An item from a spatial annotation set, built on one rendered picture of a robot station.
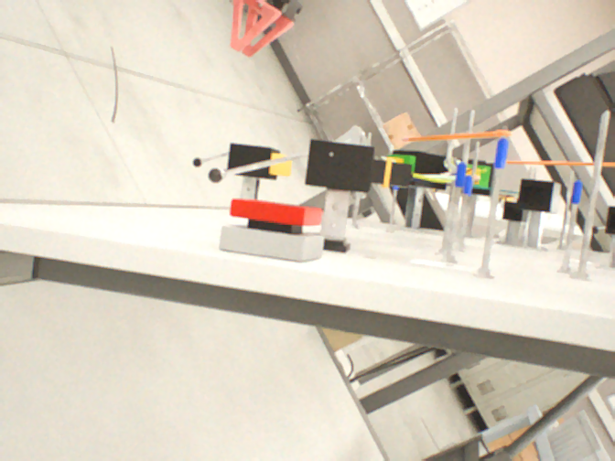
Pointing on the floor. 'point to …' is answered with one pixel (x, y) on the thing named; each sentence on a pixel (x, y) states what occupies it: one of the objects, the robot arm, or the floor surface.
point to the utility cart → (518, 429)
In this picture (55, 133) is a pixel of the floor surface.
